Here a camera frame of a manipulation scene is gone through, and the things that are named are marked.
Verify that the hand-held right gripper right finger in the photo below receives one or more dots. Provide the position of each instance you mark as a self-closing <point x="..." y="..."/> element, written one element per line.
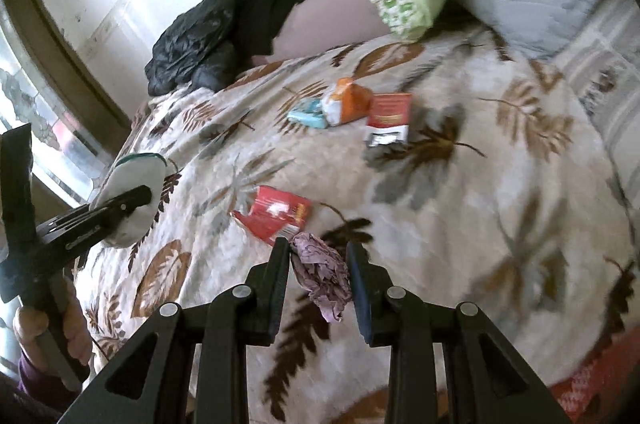
<point x="360" y="299"/>

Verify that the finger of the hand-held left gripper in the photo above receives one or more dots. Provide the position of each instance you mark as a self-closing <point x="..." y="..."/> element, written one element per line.
<point x="120" y="202"/>

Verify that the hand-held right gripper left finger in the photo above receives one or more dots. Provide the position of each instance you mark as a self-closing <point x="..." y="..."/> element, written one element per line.
<point x="277" y="274"/>

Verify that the purple paper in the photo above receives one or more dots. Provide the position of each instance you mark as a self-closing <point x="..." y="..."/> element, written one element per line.
<point x="320" y="274"/>

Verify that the red snack packet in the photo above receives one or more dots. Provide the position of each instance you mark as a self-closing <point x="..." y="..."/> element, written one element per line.
<point x="275" y="211"/>

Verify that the light blue packet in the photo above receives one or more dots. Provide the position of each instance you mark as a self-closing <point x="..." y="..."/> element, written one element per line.
<point x="307" y="113"/>

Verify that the orange snack bag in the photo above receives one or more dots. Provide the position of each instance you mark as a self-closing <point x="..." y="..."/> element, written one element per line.
<point x="350" y="101"/>

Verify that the red foil-lined packet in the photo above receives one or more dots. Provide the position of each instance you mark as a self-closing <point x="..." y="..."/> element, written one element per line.
<point x="390" y="113"/>

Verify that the person's left forearm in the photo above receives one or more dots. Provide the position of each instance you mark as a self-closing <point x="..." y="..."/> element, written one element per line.
<point x="35" y="384"/>

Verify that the person's left hand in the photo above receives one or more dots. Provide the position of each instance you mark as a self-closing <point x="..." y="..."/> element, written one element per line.
<point x="30" y="329"/>

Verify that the leaf-printed blanket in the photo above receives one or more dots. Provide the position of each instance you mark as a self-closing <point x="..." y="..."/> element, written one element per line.
<point x="450" y="229"/>

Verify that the black puffer jacket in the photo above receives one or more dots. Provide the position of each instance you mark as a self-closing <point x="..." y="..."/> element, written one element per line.
<point x="195" y="43"/>

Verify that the red patterned cloth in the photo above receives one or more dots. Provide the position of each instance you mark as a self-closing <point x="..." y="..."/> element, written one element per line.
<point x="590" y="384"/>

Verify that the black cloth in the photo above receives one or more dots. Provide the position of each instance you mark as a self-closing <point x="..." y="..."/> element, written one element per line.
<point x="280" y="13"/>

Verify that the mauve mattress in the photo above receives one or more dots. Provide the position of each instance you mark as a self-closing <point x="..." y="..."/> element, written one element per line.
<point x="330" y="18"/>

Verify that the striped floral pillow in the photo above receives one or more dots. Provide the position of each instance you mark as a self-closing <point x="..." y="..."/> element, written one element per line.
<point x="605" y="68"/>

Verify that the brown window frame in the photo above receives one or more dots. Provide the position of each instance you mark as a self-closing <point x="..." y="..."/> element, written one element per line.
<point x="65" y="68"/>

